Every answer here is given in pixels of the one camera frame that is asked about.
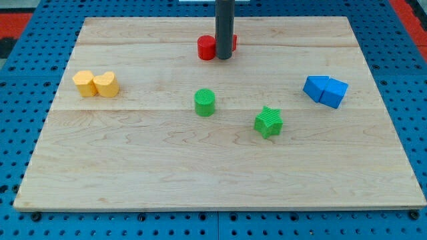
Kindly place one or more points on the red cylinder block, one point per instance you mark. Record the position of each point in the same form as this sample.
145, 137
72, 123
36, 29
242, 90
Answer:
206, 47

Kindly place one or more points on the red star block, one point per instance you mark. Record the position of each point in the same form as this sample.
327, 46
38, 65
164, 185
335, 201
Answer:
234, 42

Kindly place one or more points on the green star block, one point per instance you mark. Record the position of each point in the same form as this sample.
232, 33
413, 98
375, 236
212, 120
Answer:
268, 122

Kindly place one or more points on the green cylinder block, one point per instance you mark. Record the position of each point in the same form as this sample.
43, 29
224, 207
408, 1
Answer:
204, 100

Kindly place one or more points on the light wooden board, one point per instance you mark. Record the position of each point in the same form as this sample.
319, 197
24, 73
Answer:
146, 149

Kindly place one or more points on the blue pentagon block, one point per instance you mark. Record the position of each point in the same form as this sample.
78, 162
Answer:
315, 86

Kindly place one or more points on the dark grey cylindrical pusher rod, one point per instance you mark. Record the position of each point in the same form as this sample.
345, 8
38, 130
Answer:
224, 28

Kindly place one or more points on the yellow heart block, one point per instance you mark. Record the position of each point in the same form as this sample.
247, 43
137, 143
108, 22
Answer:
107, 84

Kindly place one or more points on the blue cube block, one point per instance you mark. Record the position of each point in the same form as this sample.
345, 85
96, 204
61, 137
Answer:
333, 93

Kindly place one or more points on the yellow pentagon block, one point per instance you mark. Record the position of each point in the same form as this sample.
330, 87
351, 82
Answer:
83, 80

